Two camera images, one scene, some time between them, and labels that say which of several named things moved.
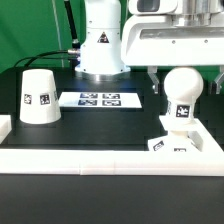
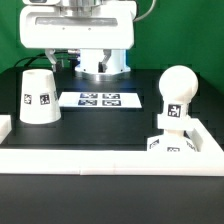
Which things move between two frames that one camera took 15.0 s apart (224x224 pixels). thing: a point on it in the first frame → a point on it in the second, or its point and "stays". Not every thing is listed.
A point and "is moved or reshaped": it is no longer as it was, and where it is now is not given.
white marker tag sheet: x=95 y=100 stays
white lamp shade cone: x=39 y=99 stays
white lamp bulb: x=182 y=86 is moved or reshaped
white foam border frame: x=209 y=161 stays
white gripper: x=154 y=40 → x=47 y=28
